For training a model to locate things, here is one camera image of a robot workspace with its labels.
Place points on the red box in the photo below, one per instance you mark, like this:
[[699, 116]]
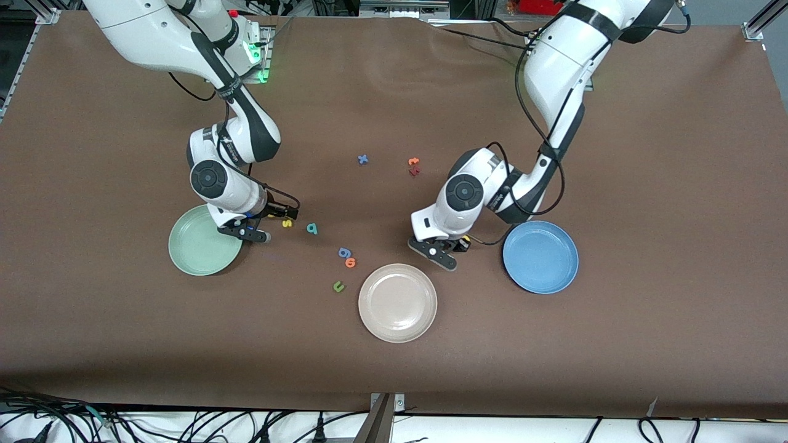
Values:
[[542, 6]]

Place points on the brown table cover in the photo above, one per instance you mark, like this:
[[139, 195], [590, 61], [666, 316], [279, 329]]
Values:
[[394, 111]]

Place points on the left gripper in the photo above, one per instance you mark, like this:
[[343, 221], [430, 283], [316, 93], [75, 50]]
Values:
[[458, 244]]

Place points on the metal table edge bracket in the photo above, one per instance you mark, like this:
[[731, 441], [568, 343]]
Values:
[[378, 424]]

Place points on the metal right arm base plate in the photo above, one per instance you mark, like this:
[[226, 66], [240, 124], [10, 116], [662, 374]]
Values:
[[268, 55]]

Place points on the aluminium frame rail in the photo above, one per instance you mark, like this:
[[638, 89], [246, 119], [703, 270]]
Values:
[[756, 24], [28, 64]]

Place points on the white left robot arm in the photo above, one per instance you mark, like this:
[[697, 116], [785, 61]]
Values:
[[554, 67]]

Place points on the black power plug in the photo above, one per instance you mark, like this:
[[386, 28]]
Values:
[[319, 431]]

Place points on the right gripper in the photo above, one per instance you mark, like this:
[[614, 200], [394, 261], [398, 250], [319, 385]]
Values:
[[275, 211]]

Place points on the white paper scrap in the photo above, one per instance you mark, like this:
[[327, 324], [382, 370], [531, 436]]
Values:
[[652, 406]]

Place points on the blue plate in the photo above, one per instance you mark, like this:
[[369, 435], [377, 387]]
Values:
[[540, 257]]

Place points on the green plate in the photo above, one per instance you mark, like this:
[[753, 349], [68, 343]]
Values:
[[197, 249]]

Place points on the blue foam letter g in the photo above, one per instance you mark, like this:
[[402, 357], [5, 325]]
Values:
[[344, 252]]

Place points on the beige plate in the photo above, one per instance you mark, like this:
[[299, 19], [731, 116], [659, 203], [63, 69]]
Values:
[[398, 303]]

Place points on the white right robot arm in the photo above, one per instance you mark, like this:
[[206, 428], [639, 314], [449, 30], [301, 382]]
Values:
[[141, 31]]

